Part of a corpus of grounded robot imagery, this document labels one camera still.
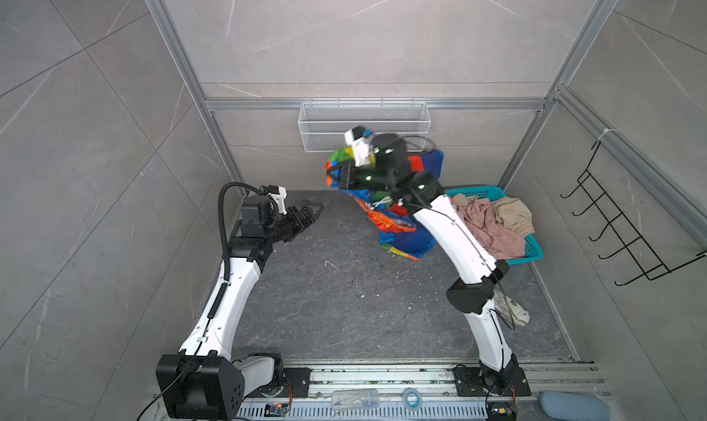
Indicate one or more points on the blue grey cloth bundle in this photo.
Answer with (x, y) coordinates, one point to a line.
(574, 407)

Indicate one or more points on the small circuit board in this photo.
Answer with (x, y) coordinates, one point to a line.
(276, 409)
(499, 411)

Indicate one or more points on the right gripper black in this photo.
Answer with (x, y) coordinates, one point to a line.
(350, 170)

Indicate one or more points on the clear tape roll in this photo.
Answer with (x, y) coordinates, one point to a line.
(411, 399)

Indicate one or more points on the small circuit board right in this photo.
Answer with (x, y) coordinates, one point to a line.
(499, 411)

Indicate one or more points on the pink shorts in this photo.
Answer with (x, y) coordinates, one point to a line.
(499, 241)

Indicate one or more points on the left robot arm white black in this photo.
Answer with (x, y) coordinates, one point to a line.
(203, 381)

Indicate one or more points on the clear plastic bottle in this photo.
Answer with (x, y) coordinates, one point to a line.
(357, 399)

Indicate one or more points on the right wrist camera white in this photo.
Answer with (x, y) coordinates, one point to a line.
(359, 140)

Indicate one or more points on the teal plastic laundry basket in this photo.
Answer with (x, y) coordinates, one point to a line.
(534, 252)

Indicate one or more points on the small circuit board left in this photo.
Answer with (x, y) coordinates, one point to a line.
(276, 409)

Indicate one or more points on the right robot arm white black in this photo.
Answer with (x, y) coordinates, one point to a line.
(426, 201)

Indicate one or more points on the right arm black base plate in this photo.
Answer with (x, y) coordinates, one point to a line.
(469, 381)

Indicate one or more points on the black wire hook rack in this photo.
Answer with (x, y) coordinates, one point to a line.
(650, 265)

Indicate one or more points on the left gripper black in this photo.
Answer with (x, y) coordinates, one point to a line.
(303, 219)

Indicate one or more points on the rainbow striped shorts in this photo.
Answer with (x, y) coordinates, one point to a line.
(399, 233)

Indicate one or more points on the folded patterned beige shorts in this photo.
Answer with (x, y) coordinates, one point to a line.
(510, 312)

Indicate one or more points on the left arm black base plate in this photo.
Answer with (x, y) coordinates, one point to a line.
(295, 381)

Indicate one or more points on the white wire mesh wall basket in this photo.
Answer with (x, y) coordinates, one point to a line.
(322, 125)

